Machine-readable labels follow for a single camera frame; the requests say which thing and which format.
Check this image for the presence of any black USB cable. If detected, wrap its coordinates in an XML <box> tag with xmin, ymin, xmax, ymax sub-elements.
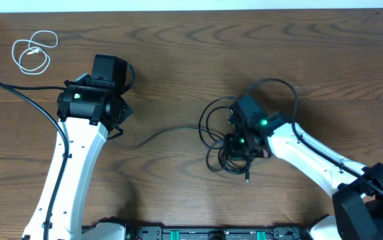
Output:
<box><xmin>124</xmin><ymin>96</ymin><xmax>256</xmax><ymax>183</ymax></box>

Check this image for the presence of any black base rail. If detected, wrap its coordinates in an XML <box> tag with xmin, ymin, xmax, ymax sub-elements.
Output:
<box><xmin>81</xmin><ymin>216</ymin><xmax>329</xmax><ymax>240</ymax></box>

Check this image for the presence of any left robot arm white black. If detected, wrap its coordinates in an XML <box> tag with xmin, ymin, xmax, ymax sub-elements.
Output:
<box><xmin>22</xmin><ymin>54</ymin><xmax>133</xmax><ymax>240</ymax></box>

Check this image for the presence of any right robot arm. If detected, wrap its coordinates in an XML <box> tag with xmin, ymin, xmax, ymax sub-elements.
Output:
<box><xmin>224</xmin><ymin>96</ymin><xmax>383</xmax><ymax>239</ymax></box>

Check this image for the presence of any white USB cable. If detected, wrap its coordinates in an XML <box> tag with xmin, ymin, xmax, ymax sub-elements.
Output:
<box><xmin>11</xmin><ymin>30</ymin><xmax>59</xmax><ymax>75</ymax></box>

